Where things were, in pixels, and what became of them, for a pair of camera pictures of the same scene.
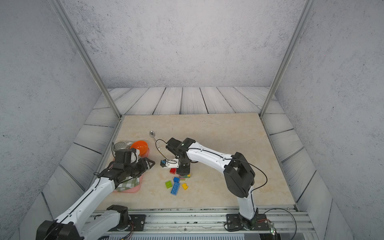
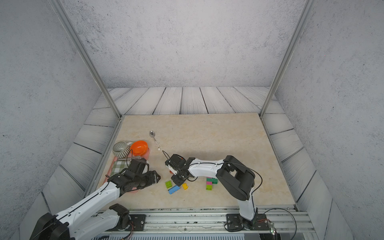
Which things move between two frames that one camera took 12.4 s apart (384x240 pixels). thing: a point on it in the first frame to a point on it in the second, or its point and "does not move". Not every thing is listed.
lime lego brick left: x=168 y=184 does not move
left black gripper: x=145 y=165 to x=153 y=178
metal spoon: x=152 y=134 does not move
